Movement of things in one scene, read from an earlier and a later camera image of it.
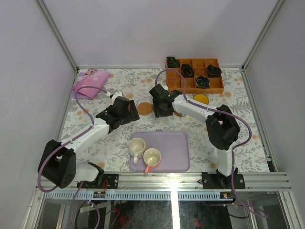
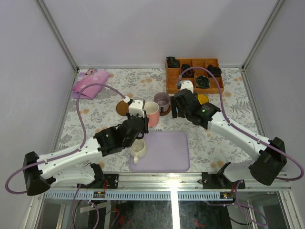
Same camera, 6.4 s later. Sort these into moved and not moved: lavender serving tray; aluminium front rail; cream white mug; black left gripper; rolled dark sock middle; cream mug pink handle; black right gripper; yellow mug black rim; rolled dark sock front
Moved: black left gripper; cream mug pink handle; black right gripper
Not moved: rolled dark sock middle; rolled dark sock front; lavender serving tray; yellow mug black rim; cream white mug; aluminium front rail
